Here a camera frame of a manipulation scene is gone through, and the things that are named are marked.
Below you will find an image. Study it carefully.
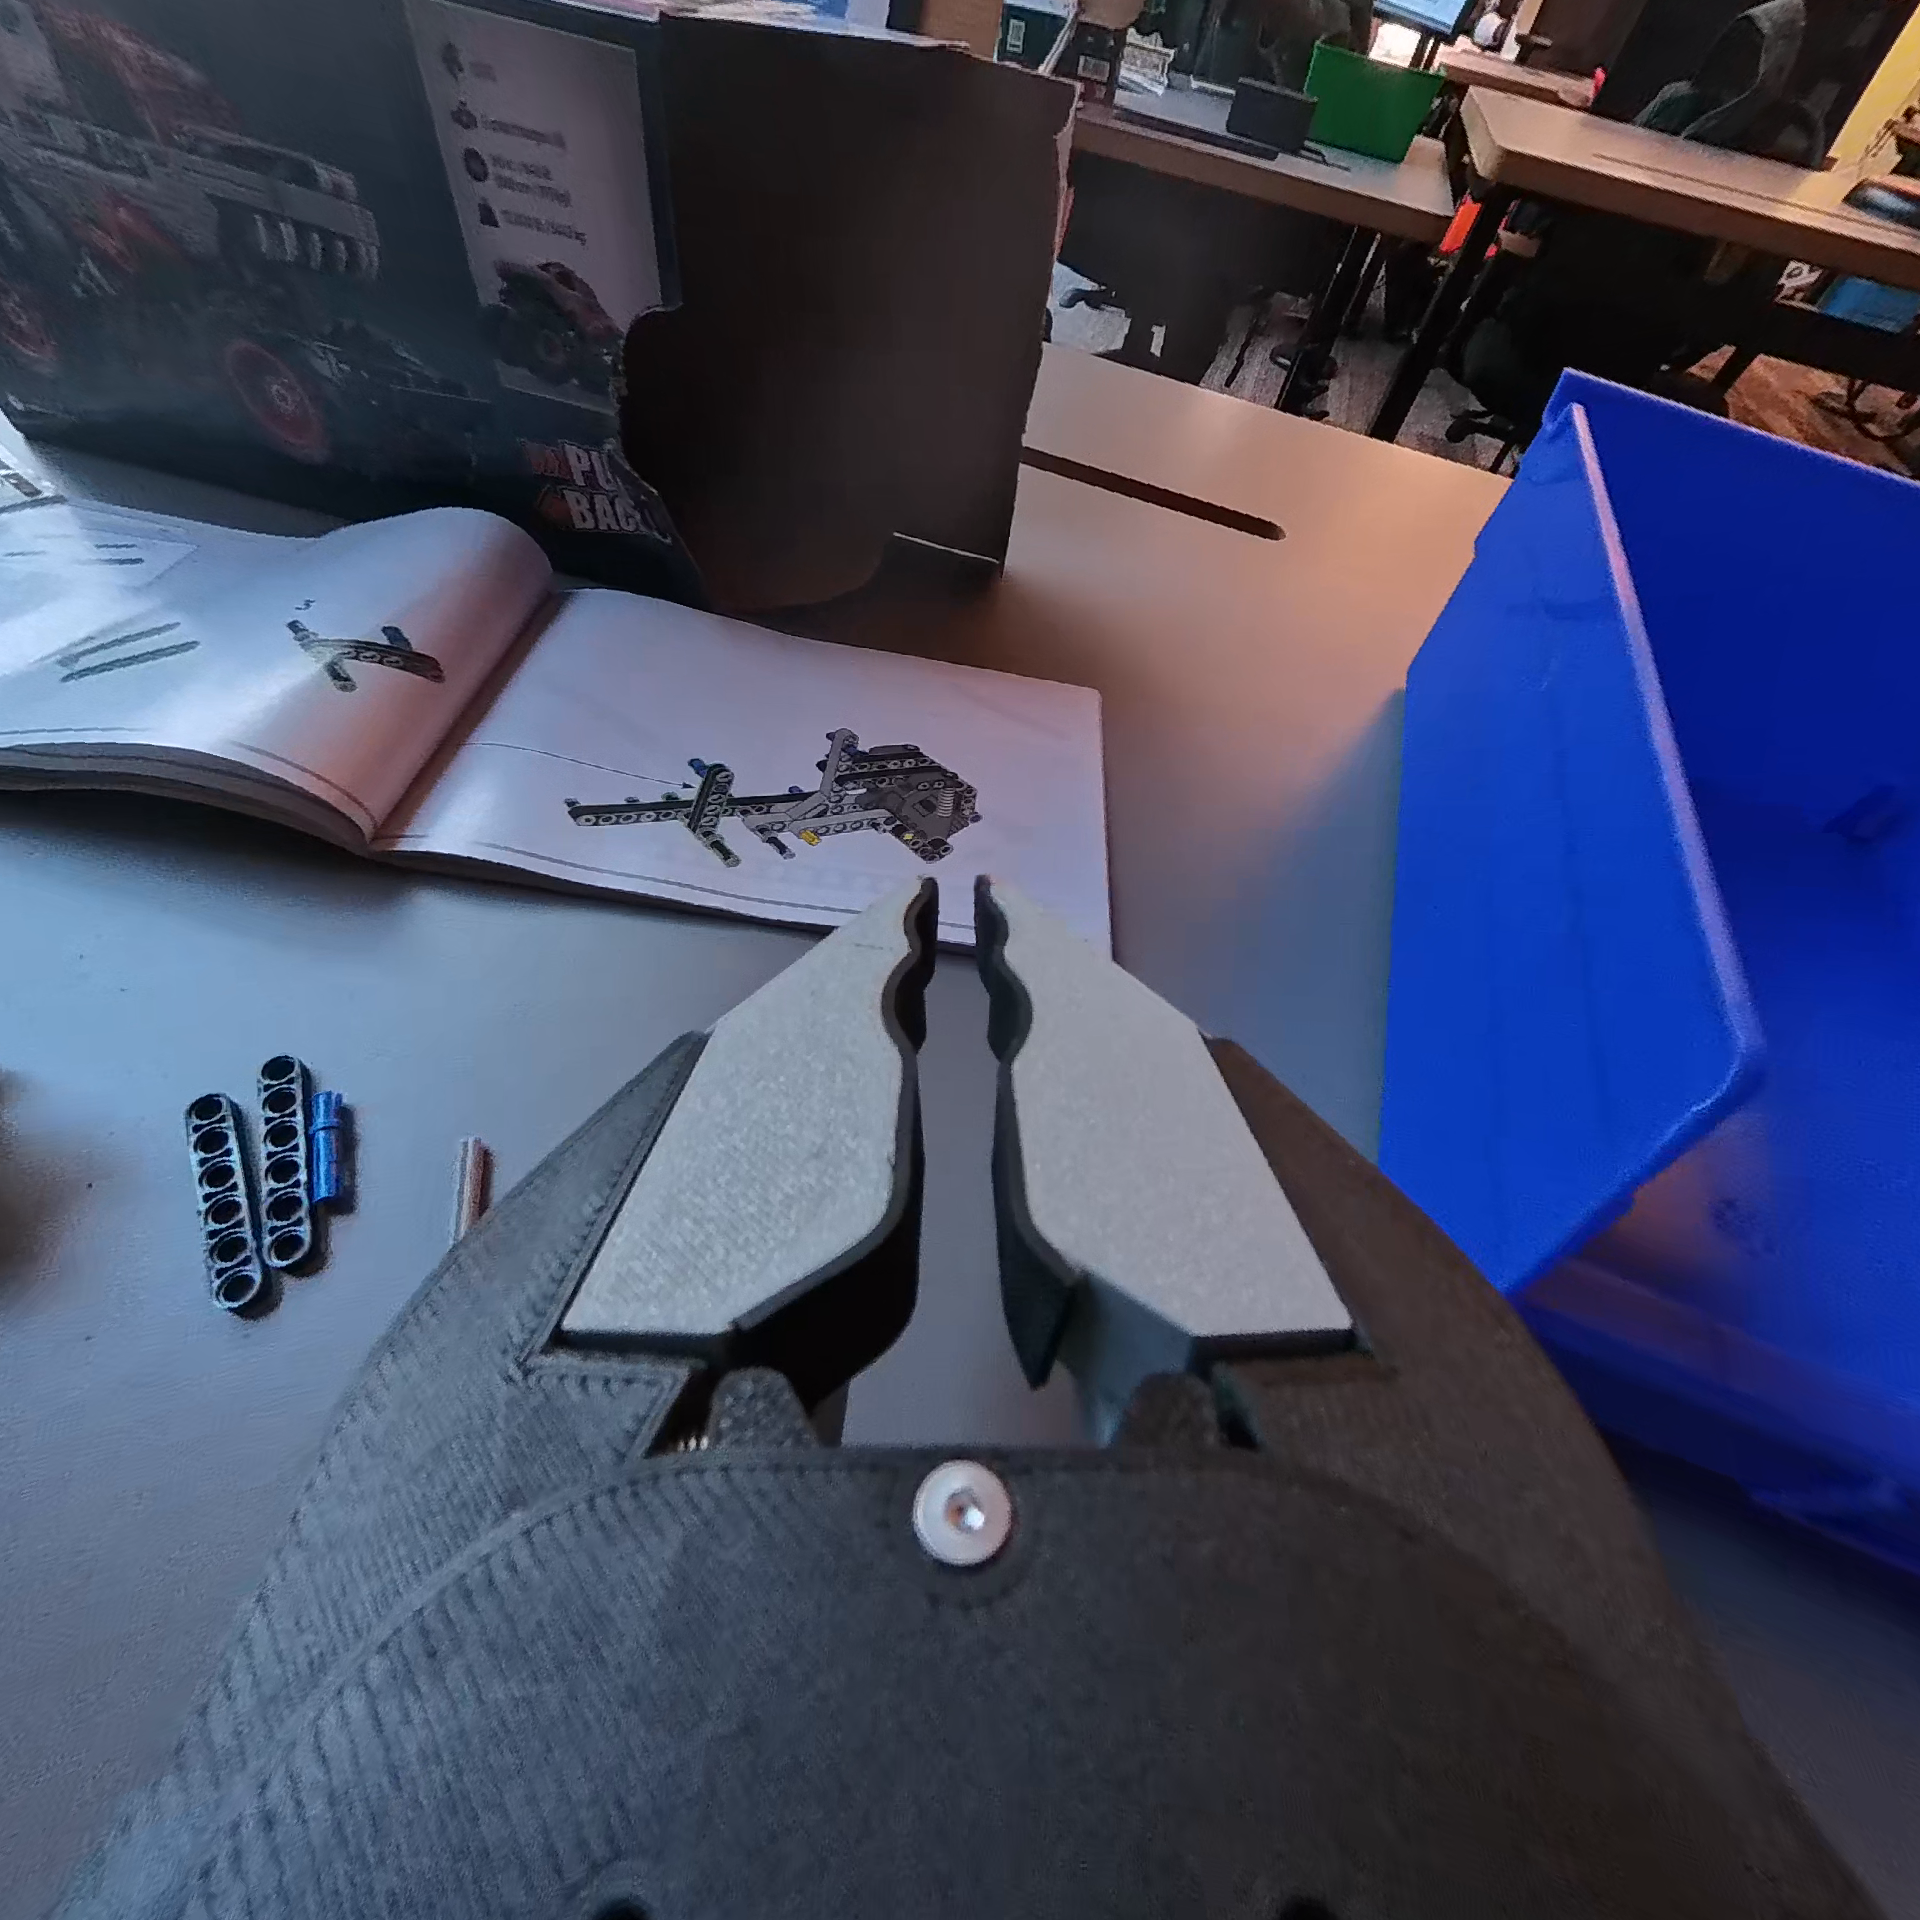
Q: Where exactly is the open lego instruction booklet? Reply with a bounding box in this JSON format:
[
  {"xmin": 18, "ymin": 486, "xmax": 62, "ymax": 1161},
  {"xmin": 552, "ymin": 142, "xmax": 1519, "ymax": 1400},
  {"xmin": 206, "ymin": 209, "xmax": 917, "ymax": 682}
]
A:
[{"xmin": 0, "ymin": 502, "xmax": 1115, "ymax": 955}]

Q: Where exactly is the brown desk with green bin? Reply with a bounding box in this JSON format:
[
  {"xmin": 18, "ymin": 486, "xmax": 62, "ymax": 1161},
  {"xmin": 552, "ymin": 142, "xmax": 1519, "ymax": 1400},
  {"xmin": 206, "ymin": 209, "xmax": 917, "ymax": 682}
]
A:
[{"xmin": 1071, "ymin": 91, "xmax": 1461, "ymax": 416}]

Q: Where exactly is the dark cardboard lego box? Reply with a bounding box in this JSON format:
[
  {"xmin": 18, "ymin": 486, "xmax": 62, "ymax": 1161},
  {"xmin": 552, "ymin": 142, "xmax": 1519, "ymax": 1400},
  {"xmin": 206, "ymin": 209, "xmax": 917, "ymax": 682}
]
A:
[{"xmin": 0, "ymin": 0, "xmax": 1078, "ymax": 611}]

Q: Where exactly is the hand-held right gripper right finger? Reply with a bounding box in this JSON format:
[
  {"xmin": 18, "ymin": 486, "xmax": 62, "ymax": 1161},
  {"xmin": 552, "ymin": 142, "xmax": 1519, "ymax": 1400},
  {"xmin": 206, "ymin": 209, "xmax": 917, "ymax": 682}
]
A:
[{"xmin": 978, "ymin": 878, "xmax": 1360, "ymax": 1443}]

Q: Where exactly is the dark cloth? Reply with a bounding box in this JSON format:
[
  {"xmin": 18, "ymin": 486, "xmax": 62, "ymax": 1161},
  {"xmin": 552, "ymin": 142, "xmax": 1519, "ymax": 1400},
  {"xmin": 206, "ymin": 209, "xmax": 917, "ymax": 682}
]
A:
[{"xmin": 1637, "ymin": 0, "xmax": 1854, "ymax": 167}]

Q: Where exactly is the blue plastic bin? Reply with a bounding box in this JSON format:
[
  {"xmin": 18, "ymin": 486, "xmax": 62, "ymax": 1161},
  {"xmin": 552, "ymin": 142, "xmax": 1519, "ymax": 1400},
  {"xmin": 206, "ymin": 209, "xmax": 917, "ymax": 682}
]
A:
[{"xmin": 1379, "ymin": 367, "xmax": 1920, "ymax": 1578}]

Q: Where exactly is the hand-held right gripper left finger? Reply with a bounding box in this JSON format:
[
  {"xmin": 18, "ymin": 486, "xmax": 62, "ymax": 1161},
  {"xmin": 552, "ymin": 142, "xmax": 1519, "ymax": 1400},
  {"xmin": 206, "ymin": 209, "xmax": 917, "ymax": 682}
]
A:
[{"xmin": 560, "ymin": 878, "xmax": 942, "ymax": 1426}]

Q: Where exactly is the small green bin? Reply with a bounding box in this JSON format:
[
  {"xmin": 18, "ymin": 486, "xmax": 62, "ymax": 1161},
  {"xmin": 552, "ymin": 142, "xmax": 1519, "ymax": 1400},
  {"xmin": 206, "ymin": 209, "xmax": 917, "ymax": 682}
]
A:
[{"xmin": 1306, "ymin": 42, "xmax": 1450, "ymax": 164}]

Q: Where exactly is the black lego beam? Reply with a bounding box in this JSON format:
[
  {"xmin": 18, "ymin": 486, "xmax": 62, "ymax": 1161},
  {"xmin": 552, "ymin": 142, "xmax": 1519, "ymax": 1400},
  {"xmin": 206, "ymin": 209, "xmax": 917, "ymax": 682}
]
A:
[
  {"xmin": 255, "ymin": 1056, "xmax": 319, "ymax": 1274},
  {"xmin": 184, "ymin": 1092, "xmax": 284, "ymax": 1315}
]

